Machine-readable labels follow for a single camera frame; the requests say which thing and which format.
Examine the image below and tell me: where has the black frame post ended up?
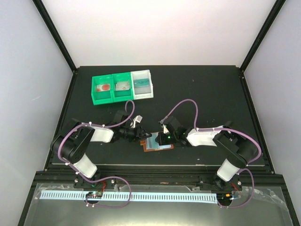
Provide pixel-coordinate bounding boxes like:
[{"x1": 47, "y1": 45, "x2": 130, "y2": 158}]
[
  {"x1": 33, "y1": 0, "x2": 77, "y2": 72},
  {"x1": 240, "y1": 0, "x2": 286, "y2": 73}
]

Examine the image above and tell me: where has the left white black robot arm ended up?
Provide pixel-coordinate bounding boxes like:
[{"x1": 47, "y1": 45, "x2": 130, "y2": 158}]
[{"x1": 50, "y1": 111, "x2": 151, "y2": 188}]

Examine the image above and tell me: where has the white translucent bin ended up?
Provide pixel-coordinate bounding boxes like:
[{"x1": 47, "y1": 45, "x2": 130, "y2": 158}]
[{"x1": 131, "y1": 70, "x2": 154, "y2": 100}]

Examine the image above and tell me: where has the left green bin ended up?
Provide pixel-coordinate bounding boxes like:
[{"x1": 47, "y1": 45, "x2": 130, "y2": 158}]
[{"x1": 91, "y1": 74, "x2": 113, "y2": 105}]

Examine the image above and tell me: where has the small circuit board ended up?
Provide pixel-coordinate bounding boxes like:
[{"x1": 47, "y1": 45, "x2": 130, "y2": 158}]
[{"x1": 86, "y1": 191, "x2": 103, "y2": 199}]

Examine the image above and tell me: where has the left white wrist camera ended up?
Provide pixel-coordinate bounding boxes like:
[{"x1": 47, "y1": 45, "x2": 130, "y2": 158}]
[{"x1": 130, "y1": 115, "x2": 143, "y2": 128}]

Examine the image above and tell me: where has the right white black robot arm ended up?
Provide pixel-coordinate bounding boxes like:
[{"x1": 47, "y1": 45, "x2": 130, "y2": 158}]
[{"x1": 155, "y1": 116, "x2": 261, "y2": 190}]

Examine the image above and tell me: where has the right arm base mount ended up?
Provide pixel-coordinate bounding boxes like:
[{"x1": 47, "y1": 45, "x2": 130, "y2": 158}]
[{"x1": 197, "y1": 174, "x2": 242, "y2": 192}]

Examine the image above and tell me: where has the brown leather card holder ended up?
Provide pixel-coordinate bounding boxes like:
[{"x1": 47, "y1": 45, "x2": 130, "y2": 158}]
[{"x1": 140, "y1": 139, "x2": 174, "y2": 152}]

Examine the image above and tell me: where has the red spotted card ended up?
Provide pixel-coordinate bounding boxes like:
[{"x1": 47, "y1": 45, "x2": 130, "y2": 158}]
[{"x1": 96, "y1": 83, "x2": 111, "y2": 92}]

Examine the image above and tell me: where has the green bin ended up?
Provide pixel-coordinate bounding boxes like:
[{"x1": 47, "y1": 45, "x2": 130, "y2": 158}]
[
  {"x1": 112, "y1": 72, "x2": 134, "y2": 102},
  {"x1": 91, "y1": 74, "x2": 113, "y2": 105}
]

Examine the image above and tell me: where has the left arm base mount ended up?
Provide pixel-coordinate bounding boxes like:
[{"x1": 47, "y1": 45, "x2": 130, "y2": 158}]
[{"x1": 73, "y1": 174, "x2": 115, "y2": 191}]

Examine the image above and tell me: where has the teal VIP card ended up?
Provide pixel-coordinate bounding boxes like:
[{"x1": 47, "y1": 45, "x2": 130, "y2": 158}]
[
  {"x1": 134, "y1": 79, "x2": 150, "y2": 88},
  {"x1": 146, "y1": 132, "x2": 159, "y2": 151}
]

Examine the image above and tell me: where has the right black frame post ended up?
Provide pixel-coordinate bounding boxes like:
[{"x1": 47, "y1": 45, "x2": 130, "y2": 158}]
[{"x1": 240, "y1": 0, "x2": 286, "y2": 73}]

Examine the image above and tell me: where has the left black frame post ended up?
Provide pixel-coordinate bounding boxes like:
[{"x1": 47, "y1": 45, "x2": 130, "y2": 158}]
[{"x1": 33, "y1": 0, "x2": 77, "y2": 72}]

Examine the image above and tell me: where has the white slotted cable duct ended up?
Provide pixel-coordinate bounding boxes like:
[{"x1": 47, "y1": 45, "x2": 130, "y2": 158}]
[{"x1": 40, "y1": 190, "x2": 217, "y2": 204}]

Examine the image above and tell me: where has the middle green bin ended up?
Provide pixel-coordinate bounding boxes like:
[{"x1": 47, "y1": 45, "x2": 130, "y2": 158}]
[{"x1": 112, "y1": 72, "x2": 134, "y2": 102}]

